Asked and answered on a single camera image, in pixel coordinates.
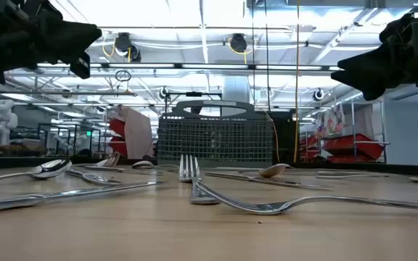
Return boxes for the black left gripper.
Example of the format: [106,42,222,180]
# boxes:
[0,0,103,84]

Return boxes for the grey mesh silverware basket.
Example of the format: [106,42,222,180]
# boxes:
[157,100,274,168]

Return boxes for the grey metal shelf rack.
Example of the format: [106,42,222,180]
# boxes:
[303,101,390,164]

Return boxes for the colourful hanging bags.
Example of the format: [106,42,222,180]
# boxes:
[316,103,345,138]

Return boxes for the red plastic storage bin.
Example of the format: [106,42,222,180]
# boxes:
[108,136,128,157]
[323,133,385,157]
[108,117,127,138]
[327,154,377,164]
[299,136,321,162]

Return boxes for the pink cover cloth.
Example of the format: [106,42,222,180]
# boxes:
[116,105,155,160]

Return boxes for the black equipment cabinet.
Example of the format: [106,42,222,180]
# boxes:
[272,109,298,164]

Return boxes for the large silver spoon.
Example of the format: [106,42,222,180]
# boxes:
[0,158,73,184]

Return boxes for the black overhead bar stand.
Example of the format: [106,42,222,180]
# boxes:
[163,91,224,117]

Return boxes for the white round column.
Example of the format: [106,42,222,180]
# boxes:
[223,75,250,117]

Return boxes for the black wire loop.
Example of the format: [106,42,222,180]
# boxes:
[114,69,132,83]

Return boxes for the black workstation frame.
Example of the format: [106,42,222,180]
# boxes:
[37,123,103,157]

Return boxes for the thin black cable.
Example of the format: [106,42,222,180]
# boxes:
[251,0,256,106]
[264,0,270,113]

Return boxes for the black aluminium table frame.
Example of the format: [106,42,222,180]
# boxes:
[0,154,418,176]

